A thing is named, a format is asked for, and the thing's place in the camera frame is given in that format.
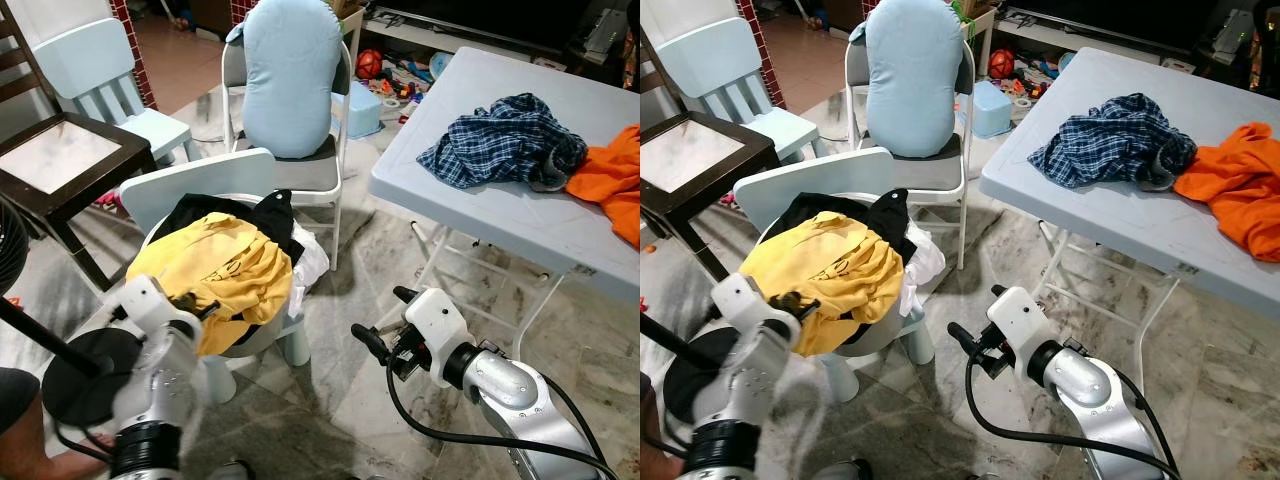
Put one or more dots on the yellow T-shirt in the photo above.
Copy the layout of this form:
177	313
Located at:
830	270
220	270

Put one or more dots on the blue plaid shirt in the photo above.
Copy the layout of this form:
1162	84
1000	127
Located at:
1110	140
500	140

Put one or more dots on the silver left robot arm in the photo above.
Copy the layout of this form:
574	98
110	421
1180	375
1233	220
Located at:
160	400
750	400

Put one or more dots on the white cloth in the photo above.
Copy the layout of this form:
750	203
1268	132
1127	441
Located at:
312	265
925	265

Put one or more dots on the black garment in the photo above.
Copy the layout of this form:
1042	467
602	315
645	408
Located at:
885	215
270	215

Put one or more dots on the black standing fan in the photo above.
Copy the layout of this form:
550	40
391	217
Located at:
85	385
690	395

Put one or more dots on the grey folding chair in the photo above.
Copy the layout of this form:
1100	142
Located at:
930	175
310	180

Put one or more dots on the pale blue step stool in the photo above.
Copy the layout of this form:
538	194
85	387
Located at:
365	105
990	105

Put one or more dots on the dark wooden square table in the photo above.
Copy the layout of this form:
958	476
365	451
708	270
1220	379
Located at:
60	155
690	150

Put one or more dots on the person's bare leg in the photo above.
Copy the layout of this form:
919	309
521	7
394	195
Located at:
648	440
55	460

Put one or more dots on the white folding table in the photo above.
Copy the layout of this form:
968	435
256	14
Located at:
1090	85
470	90

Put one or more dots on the orange cloth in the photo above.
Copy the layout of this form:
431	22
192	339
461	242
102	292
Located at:
610	180
1230	190

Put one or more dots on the red ball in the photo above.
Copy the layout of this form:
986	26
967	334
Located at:
369	63
1001	63

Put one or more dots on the white television bench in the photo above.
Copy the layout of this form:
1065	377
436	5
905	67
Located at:
1080	38
450	38

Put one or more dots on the slatted pale blue child chair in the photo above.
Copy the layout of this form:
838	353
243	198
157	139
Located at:
715	55
90	55

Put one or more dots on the dark wooden chair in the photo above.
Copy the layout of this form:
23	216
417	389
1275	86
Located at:
648	60
15	70

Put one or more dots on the black television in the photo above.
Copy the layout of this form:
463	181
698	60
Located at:
500	8
1130	8

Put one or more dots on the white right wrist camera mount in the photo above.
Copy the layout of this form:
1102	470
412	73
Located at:
1018	322
435	325

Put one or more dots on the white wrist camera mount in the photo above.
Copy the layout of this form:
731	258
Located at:
745	305
145	305
1018	322
435	325

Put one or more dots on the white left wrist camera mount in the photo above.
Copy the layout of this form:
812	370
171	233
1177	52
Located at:
145	305
745	305

